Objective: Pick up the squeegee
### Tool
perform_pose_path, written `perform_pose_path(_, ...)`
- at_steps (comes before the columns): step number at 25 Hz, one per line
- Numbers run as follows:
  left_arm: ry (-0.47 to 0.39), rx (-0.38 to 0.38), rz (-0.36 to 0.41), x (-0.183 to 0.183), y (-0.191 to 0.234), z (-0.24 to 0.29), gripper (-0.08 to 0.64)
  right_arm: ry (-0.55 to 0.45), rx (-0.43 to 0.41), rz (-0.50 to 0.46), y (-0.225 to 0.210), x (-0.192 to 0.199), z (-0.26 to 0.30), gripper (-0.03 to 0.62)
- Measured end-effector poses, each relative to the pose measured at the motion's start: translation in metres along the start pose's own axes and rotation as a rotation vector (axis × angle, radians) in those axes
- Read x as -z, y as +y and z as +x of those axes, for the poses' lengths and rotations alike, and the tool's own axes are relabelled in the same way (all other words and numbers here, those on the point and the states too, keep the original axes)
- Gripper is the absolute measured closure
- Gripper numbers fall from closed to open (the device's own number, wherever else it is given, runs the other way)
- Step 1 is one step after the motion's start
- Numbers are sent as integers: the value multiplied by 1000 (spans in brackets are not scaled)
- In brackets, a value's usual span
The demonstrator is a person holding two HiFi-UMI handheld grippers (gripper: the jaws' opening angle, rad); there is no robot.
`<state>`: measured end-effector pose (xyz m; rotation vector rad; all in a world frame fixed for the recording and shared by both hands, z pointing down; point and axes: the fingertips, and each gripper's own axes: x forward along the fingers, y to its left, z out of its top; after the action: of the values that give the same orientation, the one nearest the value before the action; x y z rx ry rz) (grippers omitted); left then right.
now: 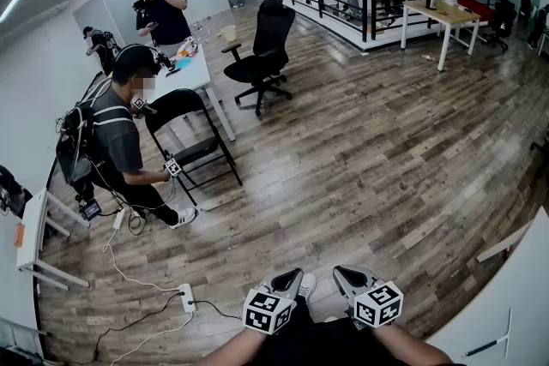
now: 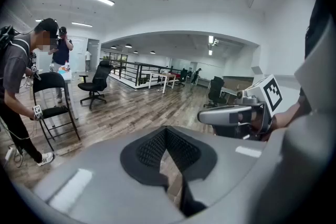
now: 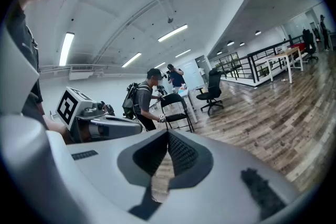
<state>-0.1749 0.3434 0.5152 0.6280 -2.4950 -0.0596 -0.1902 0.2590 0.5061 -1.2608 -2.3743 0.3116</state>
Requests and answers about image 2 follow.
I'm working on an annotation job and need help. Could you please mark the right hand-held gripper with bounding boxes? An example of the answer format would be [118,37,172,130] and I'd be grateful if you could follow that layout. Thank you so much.
[197,74,284,141]

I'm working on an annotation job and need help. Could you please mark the black folding chair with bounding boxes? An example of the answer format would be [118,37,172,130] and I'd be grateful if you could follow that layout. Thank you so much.
[32,71,81,152]

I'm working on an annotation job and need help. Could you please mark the brick wall panel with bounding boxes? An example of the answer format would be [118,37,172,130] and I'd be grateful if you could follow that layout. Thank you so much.
[222,75,255,91]

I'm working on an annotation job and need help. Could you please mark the person's black shirt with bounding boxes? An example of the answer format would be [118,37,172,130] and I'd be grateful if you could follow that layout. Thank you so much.
[303,0,332,60]

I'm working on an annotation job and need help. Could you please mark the white desk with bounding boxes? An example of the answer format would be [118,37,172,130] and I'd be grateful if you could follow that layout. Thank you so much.
[220,86,253,104]

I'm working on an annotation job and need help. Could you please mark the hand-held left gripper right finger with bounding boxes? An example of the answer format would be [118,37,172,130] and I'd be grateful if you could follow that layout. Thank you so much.
[165,125,218,218]

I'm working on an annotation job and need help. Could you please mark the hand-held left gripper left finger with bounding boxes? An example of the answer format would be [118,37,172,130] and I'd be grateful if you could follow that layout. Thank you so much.
[120,125,169,187]

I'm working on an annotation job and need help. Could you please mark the person's right forearm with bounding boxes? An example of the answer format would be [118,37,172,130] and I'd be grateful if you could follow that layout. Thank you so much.
[271,100,313,135]

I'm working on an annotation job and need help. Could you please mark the black metal railing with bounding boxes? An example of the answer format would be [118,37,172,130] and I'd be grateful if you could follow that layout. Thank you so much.
[99,58,169,87]

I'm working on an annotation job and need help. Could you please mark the wooden table white legs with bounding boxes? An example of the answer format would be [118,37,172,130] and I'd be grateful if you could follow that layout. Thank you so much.
[148,71,180,94]

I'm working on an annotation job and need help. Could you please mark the cable on floor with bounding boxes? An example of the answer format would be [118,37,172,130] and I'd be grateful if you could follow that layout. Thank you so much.
[3,146,25,169]

